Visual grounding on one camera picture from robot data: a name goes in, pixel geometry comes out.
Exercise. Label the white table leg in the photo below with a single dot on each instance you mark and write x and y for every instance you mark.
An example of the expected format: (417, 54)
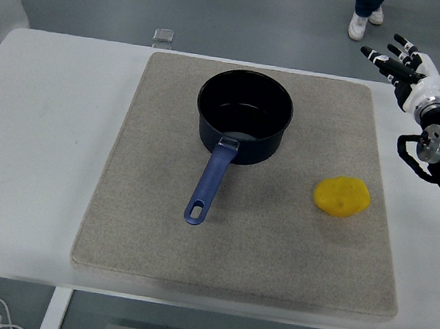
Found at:
(54, 312)

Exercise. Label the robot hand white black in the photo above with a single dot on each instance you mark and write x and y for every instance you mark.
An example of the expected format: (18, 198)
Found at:
(423, 79)

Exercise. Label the small silver floor plate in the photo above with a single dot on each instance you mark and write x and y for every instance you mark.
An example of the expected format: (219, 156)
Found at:
(164, 35)

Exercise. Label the person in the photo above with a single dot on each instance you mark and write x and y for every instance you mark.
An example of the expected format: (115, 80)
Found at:
(359, 23)

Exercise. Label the beige fabric mat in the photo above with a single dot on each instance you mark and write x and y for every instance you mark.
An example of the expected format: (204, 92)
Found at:
(233, 254)

